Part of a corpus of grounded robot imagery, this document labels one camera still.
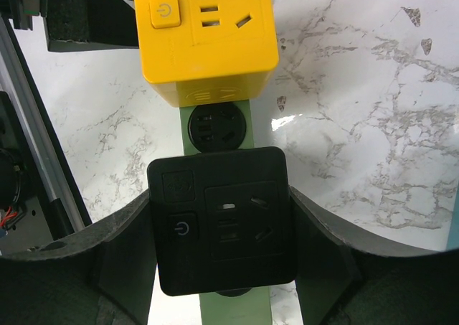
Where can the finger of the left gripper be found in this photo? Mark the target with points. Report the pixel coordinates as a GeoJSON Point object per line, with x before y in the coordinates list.
{"type": "Point", "coordinates": [89, 25]}

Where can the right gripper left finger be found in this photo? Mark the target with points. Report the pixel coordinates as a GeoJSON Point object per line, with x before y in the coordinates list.
{"type": "Point", "coordinates": [103, 274]}

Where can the black cube adapter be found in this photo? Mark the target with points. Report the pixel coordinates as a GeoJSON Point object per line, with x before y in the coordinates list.
{"type": "Point", "coordinates": [222, 221]}

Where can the green power strip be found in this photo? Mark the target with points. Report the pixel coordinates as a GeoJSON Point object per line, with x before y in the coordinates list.
{"type": "Point", "coordinates": [223, 127]}

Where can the yellow cube socket adapter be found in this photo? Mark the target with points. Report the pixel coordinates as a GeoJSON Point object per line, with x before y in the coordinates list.
{"type": "Point", "coordinates": [198, 52]}

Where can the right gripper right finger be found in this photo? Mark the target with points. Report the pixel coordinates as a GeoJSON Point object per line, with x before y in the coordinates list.
{"type": "Point", "coordinates": [348, 275]}

